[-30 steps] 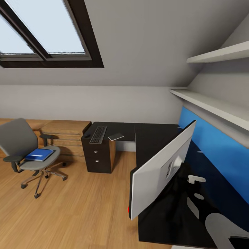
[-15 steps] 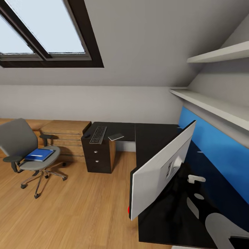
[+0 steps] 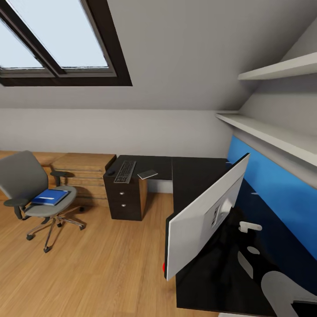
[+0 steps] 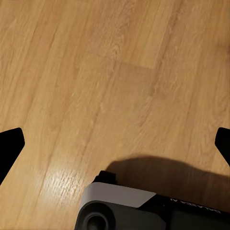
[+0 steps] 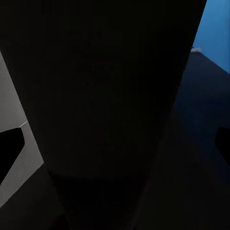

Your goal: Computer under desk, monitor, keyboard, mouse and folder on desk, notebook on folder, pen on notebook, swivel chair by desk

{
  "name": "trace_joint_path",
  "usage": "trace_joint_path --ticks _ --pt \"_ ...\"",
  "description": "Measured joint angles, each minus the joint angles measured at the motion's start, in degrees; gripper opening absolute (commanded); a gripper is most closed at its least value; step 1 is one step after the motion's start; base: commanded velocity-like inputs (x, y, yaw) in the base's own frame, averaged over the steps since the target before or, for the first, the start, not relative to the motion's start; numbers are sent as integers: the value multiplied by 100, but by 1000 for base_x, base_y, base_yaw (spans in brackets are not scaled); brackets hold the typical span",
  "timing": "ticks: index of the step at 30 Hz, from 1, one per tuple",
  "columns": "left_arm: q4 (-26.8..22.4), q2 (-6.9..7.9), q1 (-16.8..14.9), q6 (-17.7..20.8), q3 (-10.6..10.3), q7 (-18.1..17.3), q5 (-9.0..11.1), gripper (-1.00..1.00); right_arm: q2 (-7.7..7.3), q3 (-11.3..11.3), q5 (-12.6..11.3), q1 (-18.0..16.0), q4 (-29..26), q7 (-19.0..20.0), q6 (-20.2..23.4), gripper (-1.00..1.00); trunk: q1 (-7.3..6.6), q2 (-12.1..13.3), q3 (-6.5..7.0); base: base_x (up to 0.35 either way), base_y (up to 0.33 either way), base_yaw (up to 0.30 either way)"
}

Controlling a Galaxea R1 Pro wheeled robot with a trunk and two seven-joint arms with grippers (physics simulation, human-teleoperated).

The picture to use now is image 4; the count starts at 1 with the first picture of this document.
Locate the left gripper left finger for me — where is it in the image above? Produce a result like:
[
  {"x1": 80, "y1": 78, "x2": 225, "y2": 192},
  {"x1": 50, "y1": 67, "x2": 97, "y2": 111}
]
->
[{"x1": 0, "y1": 127, "x2": 25, "y2": 185}]

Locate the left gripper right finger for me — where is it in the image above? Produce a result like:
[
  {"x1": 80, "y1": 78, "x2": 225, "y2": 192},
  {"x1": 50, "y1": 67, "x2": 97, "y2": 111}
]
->
[{"x1": 215, "y1": 127, "x2": 230, "y2": 166}]

